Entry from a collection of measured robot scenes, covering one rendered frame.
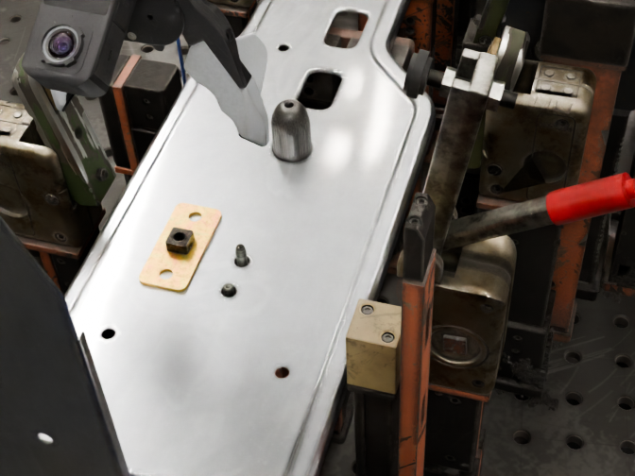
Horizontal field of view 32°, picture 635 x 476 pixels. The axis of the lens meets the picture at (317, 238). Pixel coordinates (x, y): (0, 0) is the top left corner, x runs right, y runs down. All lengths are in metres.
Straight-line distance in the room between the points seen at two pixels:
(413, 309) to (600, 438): 0.51
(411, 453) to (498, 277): 0.13
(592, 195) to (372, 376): 0.18
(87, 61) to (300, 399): 0.27
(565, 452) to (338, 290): 0.37
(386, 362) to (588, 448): 0.43
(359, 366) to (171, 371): 0.14
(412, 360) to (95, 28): 0.26
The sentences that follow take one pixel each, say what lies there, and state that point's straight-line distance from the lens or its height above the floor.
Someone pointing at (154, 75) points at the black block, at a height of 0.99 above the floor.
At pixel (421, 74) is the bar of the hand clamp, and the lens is 0.65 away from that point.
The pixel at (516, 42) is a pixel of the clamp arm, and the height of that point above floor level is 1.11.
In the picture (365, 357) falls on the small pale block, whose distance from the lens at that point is 0.72.
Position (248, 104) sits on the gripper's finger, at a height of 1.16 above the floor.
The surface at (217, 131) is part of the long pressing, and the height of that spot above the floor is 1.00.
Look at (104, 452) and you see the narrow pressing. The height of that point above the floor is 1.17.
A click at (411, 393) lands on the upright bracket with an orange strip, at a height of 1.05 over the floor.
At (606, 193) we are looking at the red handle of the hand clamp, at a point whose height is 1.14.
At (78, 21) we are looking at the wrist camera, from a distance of 0.65.
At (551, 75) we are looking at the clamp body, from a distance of 0.89.
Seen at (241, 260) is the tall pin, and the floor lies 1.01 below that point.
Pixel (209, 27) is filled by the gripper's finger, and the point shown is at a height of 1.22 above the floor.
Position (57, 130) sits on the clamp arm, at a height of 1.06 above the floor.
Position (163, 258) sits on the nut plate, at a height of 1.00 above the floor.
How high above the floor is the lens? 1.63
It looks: 48 degrees down
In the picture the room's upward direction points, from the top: 4 degrees counter-clockwise
